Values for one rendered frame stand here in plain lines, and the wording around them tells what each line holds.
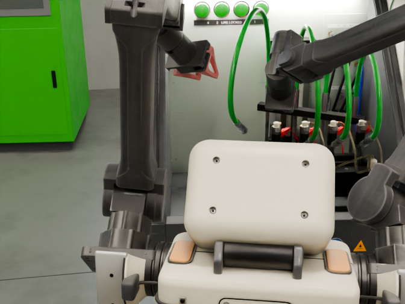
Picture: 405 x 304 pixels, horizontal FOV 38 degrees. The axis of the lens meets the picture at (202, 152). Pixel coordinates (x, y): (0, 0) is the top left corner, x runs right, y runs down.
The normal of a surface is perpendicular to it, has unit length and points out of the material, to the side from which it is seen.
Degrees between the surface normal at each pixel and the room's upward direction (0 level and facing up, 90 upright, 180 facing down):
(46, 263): 0
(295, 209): 48
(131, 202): 38
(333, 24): 90
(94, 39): 90
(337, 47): 59
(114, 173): 30
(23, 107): 90
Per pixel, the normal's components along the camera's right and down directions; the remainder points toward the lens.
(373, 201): -0.78, -0.36
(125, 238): 0.11, -0.47
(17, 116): 0.03, 0.40
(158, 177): 0.07, -0.67
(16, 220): -0.01, -0.91
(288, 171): -0.11, -0.32
